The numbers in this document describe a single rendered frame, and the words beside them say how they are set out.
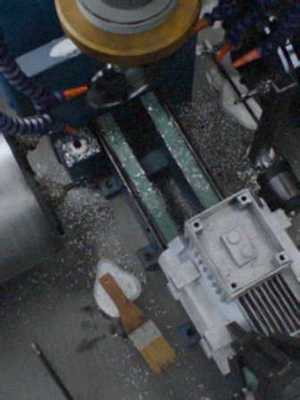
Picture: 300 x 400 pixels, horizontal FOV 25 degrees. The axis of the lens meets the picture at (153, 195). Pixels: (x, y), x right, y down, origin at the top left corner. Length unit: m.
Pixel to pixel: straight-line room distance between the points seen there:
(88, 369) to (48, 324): 0.11
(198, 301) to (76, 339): 0.34
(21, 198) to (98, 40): 0.26
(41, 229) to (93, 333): 0.33
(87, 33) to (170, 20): 0.10
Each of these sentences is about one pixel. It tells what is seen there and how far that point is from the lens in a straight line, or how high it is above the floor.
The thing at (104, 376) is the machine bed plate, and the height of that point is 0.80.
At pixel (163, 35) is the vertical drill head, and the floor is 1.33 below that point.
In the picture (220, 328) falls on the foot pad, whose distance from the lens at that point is 0.96.
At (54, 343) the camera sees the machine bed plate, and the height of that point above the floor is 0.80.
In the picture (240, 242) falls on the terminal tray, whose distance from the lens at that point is 0.93.
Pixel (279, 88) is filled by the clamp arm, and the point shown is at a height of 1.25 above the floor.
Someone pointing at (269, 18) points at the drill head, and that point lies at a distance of 1.05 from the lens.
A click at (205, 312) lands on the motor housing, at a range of 0.97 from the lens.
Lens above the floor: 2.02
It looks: 71 degrees down
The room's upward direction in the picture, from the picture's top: 2 degrees counter-clockwise
